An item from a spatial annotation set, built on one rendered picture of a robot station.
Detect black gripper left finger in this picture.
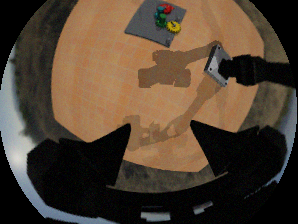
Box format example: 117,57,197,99
59,123,132,186

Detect dark teal gear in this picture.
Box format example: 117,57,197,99
154,7,165,20

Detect dark green gear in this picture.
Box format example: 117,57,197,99
156,14,169,28

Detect yellow gear with black stripe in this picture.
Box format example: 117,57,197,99
166,20,182,35

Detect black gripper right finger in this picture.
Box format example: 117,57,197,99
190,120,259,177

